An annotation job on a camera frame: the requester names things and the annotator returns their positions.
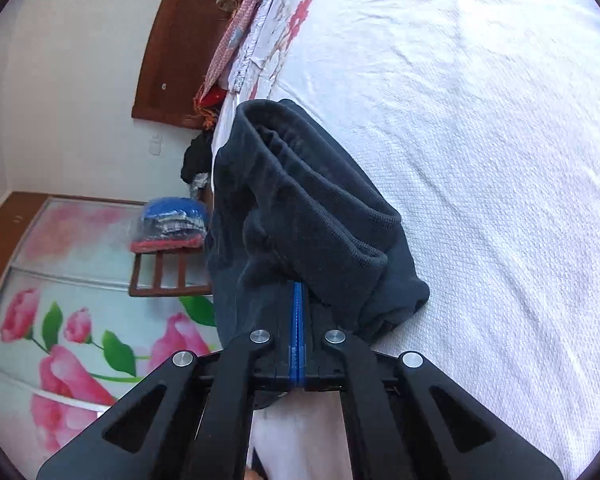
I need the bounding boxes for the grey white cloth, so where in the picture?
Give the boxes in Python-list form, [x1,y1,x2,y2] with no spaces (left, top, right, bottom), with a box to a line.
[190,172,212,199]

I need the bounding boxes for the black clothes pile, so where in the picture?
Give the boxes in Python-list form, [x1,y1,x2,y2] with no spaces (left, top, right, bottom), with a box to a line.
[181,130,216,186]

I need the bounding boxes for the orange fringed cloth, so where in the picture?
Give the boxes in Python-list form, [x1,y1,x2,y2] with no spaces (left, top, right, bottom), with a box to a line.
[192,95,218,130]

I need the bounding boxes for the wooden chair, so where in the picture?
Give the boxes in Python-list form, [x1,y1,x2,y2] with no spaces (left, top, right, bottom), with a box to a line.
[128,247,214,299]

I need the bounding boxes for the wooden headboard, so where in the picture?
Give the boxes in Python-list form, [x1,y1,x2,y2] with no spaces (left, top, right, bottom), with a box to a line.
[131,0,253,131]

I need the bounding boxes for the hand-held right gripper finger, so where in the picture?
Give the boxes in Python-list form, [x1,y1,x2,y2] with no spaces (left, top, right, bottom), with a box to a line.
[300,282,567,480]
[36,281,302,480]

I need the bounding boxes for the floral sliding door wardrobe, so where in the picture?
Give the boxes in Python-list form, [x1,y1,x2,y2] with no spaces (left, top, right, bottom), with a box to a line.
[0,192,226,480]

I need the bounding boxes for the plastic bag of clothes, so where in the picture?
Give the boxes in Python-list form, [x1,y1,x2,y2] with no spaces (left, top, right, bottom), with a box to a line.
[130,196,211,255]

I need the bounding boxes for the red patterned quilt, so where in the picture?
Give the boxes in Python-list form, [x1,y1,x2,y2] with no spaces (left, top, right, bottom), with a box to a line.
[202,0,313,106]

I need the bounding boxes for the dark navy pants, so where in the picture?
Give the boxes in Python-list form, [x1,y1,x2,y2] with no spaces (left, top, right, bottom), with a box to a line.
[203,99,431,411]

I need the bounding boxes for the bed with floral sheet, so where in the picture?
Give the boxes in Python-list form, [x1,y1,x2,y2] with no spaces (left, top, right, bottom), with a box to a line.
[212,0,600,480]

